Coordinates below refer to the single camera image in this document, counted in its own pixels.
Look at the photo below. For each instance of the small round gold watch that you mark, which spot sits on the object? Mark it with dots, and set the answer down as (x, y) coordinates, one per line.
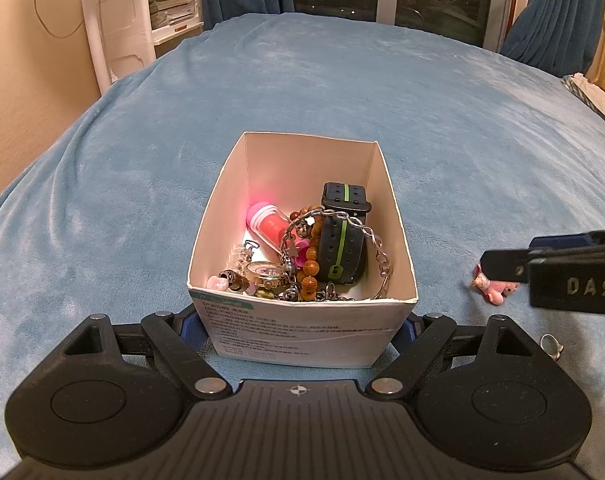
(265, 272)

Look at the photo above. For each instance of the large stack of books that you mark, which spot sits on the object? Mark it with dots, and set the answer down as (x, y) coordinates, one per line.
(170, 5)

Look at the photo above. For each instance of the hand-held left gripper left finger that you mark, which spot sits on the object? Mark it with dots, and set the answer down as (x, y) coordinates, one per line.
(191, 327)

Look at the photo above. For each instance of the pink pig toy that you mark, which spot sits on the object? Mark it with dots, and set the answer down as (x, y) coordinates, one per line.
(497, 290)

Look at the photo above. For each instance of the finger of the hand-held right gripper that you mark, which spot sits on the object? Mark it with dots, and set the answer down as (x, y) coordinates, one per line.
(557, 241)
(504, 262)

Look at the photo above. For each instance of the white cardboard box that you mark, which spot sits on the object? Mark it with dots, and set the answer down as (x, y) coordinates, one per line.
(292, 335)

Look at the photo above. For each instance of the blue fleece blanket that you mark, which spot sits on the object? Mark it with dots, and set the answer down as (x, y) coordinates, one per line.
(132, 160)

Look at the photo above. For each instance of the pink capped small bottle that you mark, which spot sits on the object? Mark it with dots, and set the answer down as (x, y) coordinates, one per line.
(267, 225)

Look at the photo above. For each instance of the white shelf unit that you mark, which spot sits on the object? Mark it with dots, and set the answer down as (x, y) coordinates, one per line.
(127, 25)

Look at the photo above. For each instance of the white standing fan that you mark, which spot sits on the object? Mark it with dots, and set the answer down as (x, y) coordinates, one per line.
(95, 35)

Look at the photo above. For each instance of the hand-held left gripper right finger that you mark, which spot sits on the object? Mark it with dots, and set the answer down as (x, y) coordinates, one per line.
(407, 331)

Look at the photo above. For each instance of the black green-striped watch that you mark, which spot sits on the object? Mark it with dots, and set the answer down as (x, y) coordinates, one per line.
(332, 250)

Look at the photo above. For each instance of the plaid edged pillow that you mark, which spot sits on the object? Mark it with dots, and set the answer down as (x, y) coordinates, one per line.
(594, 97)

